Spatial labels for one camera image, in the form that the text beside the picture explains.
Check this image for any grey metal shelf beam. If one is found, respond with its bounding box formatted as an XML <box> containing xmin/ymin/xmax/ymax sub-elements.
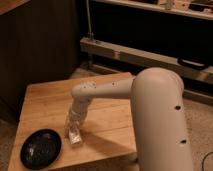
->
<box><xmin>80</xmin><ymin>37</ymin><xmax>213</xmax><ymax>84</ymax></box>

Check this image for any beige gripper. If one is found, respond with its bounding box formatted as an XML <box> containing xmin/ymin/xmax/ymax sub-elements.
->
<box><xmin>65</xmin><ymin>106</ymin><xmax>87</xmax><ymax>133</ymax></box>

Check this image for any upper wooden shelf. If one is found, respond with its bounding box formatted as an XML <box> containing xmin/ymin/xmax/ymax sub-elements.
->
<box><xmin>93</xmin><ymin>0</ymin><xmax>213</xmax><ymax>21</ymax></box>

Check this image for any metal vertical pole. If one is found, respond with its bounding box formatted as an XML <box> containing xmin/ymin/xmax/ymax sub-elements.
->
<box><xmin>86</xmin><ymin>0</ymin><xmax>94</xmax><ymax>40</ymax></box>

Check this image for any clear plastic bottle white cap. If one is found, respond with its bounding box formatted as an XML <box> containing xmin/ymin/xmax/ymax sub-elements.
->
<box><xmin>64</xmin><ymin>114</ymin><xmax>84</xmax><ymax>146</ymax></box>

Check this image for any black ceramic bowl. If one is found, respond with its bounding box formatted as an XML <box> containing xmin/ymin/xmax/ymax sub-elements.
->
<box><xmin>20</xmin><ymin>129</ymin><xmax>62</xmax><ymax>170</ymax></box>

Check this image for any black handle on beam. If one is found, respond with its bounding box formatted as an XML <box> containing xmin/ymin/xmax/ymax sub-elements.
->
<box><xmin>177</xmin><ymin>58</ymin><xmax>209</xmax><ymax>70</ymax></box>

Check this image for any wooden table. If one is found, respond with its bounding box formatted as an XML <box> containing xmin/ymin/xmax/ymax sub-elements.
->
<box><xmin>8</xmin><ymin>72</ymin><xmax>136</xmax><ymax>171</ymax></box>

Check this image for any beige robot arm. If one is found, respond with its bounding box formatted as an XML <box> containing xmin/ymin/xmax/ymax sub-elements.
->
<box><xmin>66</xmin><ymin>67</ymin><xmax>194</xmax><ymax>171</ymax></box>

